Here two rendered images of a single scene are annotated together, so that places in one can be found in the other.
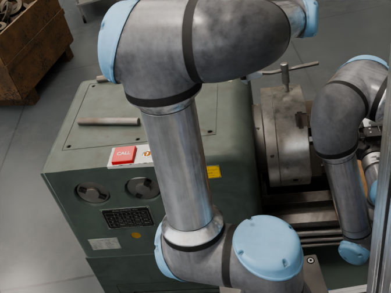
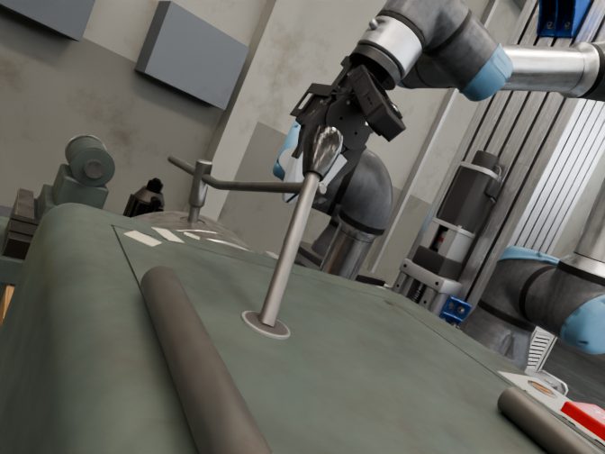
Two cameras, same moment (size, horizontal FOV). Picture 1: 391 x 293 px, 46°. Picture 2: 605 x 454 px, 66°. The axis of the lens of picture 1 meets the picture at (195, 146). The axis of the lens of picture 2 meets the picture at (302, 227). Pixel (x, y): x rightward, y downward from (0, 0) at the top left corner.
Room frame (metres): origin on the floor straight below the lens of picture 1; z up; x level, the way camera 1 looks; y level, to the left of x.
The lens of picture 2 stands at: (1.48, 0.24, 1.37)
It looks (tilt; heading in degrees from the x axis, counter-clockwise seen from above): 7 degrees down; 223
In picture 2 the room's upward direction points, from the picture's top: 23 degrees clockwise
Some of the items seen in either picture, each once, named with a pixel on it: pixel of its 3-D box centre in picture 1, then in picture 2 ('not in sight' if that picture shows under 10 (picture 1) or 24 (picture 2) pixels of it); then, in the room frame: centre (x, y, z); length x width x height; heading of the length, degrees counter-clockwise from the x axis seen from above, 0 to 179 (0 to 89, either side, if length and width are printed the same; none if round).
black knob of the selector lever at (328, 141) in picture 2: not in sight; (320, 153); (1.21, -0.04, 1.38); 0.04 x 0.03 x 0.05; 78
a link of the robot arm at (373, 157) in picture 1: (376, 164); not in sight; (0.86, -0.47, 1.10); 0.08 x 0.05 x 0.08; 77
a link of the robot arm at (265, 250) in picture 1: (265, 258); (525, 282); (0.49, -0.08, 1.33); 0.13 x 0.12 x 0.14; 64
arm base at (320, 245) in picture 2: not in sight; (342, 242); (0.45, -0.58, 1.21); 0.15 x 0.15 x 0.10
